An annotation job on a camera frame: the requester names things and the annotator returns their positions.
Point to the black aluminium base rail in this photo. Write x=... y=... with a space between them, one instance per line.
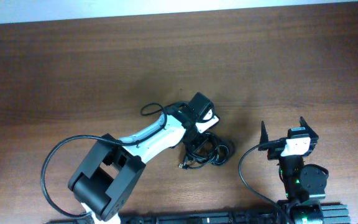
x=228 y=216

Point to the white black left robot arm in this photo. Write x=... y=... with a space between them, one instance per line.
x=108 y=174

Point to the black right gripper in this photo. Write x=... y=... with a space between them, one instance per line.
x=314 y=138

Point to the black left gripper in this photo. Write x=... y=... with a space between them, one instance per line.
x=189 y=141

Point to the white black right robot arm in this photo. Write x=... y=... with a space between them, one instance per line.
x=304 y=183

